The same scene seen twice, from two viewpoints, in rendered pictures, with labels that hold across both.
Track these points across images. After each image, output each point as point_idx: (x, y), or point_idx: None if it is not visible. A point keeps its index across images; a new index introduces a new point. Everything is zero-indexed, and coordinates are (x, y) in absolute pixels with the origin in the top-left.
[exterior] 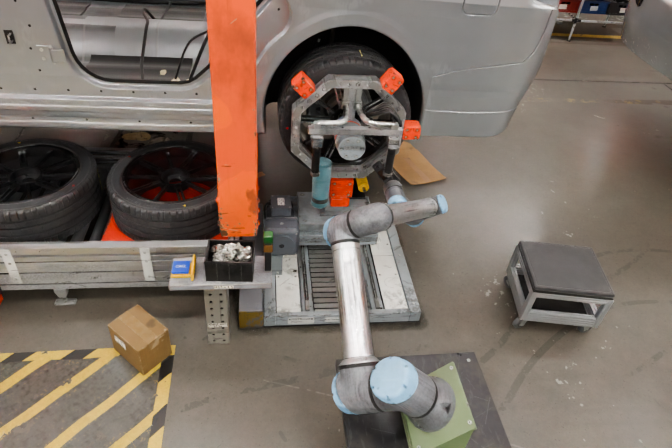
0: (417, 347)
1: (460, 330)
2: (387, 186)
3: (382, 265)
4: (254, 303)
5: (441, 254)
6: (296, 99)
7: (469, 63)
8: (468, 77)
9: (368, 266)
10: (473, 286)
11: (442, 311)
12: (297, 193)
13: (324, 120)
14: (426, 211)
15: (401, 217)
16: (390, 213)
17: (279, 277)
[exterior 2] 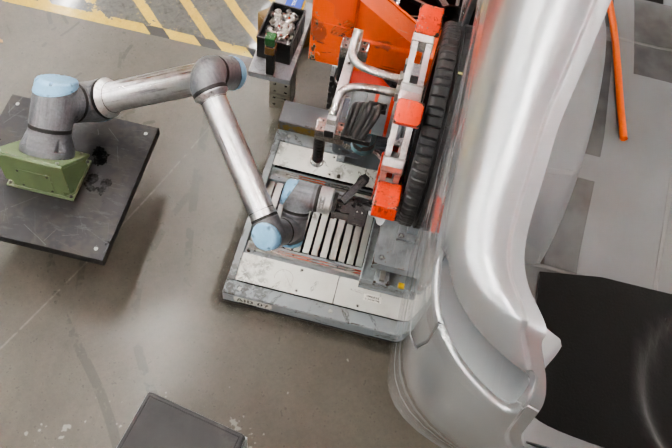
0: (188, 280)
1: (190, 345)
2: (324, 186)
3: (317, 280)
4: (291, 115)
5: (331, 397)
6: (439, 39)
7: (426, 235)
8: (420, 253)
9: (320, 261)
10: (254, 409)
11: (227, 339)
12: None
13: (355, 37)
14: (239, 189)
15: (210, 124)
16: (197, 88)
17: (332, 157)
